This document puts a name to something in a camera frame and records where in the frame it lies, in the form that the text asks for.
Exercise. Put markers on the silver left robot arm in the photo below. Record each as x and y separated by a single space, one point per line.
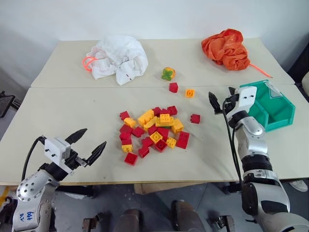
29 188

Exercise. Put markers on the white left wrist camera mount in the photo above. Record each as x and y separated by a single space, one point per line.
54 149

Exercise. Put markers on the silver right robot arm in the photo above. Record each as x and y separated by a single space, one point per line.
253 145

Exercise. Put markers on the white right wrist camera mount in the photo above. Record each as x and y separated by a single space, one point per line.
247 97

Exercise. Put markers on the black table frame bar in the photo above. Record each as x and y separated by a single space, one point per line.
77 191

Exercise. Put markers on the clear plastic label holder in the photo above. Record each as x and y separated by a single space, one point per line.
274 90

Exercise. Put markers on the orange and green toy fruit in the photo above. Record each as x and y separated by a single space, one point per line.
168 73

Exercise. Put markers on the dark rounded shape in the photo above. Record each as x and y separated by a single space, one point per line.
186 216
130 221

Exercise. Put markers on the orange crumpled cloth bag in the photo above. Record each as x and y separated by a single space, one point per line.
227 50

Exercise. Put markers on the black equipment frame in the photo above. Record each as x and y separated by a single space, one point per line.
6 104

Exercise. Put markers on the white crumpled cloth bag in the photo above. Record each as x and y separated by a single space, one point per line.
120 55

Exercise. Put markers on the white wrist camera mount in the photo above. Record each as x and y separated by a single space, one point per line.
54 149
247 97

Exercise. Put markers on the green plastic toy brick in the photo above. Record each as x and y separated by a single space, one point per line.
166 126

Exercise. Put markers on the green plastic bin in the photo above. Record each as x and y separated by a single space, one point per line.
282 113

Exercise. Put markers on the white shoe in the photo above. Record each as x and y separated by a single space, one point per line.
299 185

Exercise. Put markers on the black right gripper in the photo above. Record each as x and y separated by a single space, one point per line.
231 102

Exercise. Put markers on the small orange brick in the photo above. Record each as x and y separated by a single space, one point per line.
190 93

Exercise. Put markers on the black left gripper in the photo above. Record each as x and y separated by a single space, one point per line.
72 160

